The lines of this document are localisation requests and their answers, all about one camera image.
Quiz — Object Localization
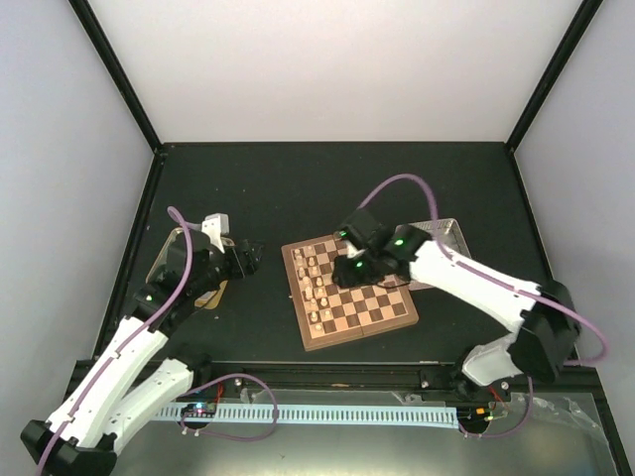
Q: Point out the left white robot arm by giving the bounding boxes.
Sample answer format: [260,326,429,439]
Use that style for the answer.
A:
[21,229,264,475]

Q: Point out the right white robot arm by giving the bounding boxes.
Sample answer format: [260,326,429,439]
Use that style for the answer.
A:
[332,224,581,400]

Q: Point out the wooden chess board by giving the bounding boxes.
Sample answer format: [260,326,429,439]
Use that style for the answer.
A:
[281,235,419,351]

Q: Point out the left controller board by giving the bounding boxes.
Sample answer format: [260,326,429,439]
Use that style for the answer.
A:
[181,403,216,418]

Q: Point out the controller board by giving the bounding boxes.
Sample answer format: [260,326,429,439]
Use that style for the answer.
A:
[456,407,509,423]
[181,403,216,418]

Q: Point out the right controller board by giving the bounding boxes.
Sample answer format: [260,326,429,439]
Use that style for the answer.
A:
[456,407,509,423]

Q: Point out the gold metal tray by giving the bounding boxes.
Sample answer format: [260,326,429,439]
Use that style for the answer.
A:
[145,226,235,308]

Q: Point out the pink metal tray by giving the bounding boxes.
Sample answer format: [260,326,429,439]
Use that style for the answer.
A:
[406,217,472,292]

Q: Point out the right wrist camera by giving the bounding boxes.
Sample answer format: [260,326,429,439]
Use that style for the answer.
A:
[333,208,390,250]

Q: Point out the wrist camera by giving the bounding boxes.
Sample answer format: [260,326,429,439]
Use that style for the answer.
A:
[200,213,229,252]
[333,208,390,250]

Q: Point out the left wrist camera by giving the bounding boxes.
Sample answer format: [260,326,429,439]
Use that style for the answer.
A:
[200,213,229,252]

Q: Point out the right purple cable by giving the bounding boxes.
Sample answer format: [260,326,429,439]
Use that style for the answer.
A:
[356,173,609,440]

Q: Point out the black front rail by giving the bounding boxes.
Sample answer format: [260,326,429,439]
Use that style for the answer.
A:
[188,360,604,398]

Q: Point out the white slotted cable duct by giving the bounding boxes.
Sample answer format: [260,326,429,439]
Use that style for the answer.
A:
[153,403,458,429]

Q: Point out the black frame post left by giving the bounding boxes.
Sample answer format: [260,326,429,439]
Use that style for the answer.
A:
[68,0,163,153]

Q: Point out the black frame post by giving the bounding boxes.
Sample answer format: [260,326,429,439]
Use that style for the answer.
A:
[68,0,163,153]
[505,0,603,153]

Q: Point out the black frame post right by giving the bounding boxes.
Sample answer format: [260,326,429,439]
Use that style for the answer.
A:
[505,0,603,153]

